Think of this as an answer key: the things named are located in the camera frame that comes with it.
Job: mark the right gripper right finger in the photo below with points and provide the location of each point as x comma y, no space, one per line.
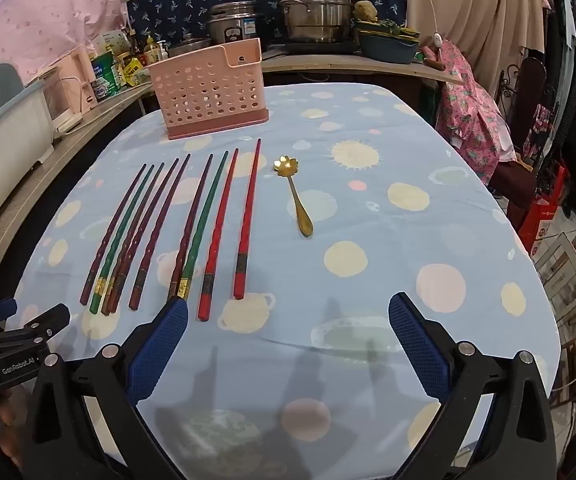
417,336

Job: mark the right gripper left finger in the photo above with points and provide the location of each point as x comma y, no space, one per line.
154,344

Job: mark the maroon chopstick gold band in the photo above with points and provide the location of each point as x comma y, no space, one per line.
187,233

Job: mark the red chopstick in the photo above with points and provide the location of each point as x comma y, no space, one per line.
204,307
244,239

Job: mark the green chopstick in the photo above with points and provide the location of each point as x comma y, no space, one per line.
189,267
106,257

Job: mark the brown chopstick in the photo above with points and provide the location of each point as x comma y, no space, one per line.
136,213

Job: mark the gold flower spoon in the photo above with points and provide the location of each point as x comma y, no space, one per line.
287,167

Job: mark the blue patterned tablecloth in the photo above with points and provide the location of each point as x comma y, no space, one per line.
303,378

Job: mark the pink floral cloth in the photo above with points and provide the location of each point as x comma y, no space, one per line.
469,119

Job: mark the pink perforated utensil holder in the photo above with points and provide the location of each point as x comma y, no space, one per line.
211,89

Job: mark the green white milk can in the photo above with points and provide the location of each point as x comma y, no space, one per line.
105,84

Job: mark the yellow oil bottle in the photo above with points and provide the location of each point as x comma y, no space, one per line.
152,53

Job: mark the small steel lidded pot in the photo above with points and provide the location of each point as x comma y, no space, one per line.
188,45

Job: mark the blue bowl with items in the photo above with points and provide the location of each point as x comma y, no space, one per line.
386,42

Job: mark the steel rice cooker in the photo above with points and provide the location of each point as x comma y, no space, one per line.
232,21

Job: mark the beige hanging curtain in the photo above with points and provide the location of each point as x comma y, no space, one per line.
490,33

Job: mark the pink dotted cloth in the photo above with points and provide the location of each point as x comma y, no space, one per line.
37,33

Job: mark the large steel steamer pot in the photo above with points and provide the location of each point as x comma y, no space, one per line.
317,21

